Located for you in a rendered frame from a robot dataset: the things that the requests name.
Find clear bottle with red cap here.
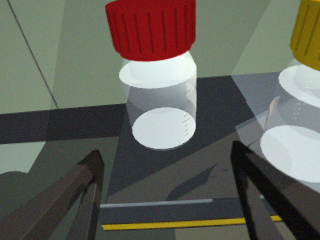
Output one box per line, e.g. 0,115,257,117
105,0,197,151

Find clear glass bottle with yellow cap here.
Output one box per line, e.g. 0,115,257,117
260,0,320,184

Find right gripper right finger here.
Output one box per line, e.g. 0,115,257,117
230,140,320,240

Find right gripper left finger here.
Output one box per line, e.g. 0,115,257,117
0,150,104,240

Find dark grey wall shelves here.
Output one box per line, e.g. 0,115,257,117
98,72,281,224

